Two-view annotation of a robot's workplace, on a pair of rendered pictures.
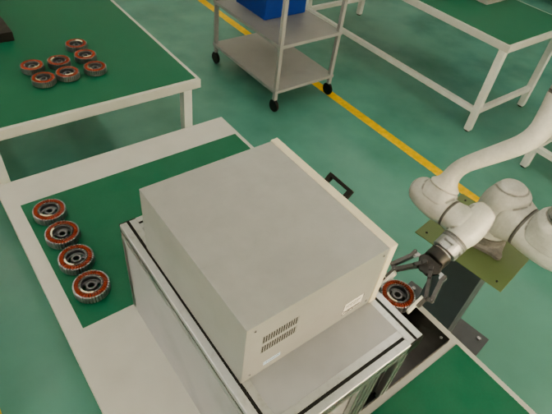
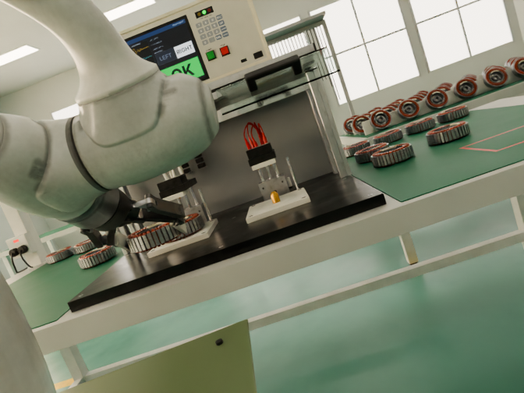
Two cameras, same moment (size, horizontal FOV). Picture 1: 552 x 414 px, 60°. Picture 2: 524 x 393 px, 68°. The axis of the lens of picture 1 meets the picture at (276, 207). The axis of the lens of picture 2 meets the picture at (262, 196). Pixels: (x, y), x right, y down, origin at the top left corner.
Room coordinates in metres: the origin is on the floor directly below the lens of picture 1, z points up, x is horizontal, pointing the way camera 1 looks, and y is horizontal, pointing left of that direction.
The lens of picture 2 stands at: (1.69, -0.79, 0.94)
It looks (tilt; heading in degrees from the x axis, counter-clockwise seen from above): 8 degrees down; 137
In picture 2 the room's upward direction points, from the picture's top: 20 degrees counter-clockwise
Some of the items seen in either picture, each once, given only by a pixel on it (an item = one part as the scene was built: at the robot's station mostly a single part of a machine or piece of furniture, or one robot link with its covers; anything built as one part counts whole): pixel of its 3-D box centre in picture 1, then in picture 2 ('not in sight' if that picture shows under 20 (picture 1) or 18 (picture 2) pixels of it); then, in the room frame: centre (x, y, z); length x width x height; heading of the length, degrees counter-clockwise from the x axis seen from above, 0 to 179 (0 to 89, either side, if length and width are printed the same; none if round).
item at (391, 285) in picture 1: (397, 296); (155, 235); (0.95, -0.43, 0.83); 0.11 x 0.11 x 0.04
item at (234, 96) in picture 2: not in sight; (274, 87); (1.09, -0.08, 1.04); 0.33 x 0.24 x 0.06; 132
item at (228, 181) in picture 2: not in sight; (222, 158); (0.77, -0.04, 0.92); 0.66 x 0.01 x 0.30; 42
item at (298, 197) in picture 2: not in sight; (277, 203); (1.03, -0.15, 0.78); 0.15 x 0.15 x 0.01; 42
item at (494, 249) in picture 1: (480, 229); not in sight; (1.37, -0.81, 0.78); 0.22 x 0.18 x 0.06; 61
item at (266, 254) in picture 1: (261, 246); (195, 65); (0.74, 0.02, 1.22); 0.44 x 0.39 x 0.20; 42
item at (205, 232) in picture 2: not in sight; (185, 236); (0.86, -0.31, 0.78); 0.15 x 0.15 x 0.01; 42
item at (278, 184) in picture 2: not in sight; (274, 187); (0.94, -0.04, 0.80); 0.08 x 0.05 x 0.06; 42
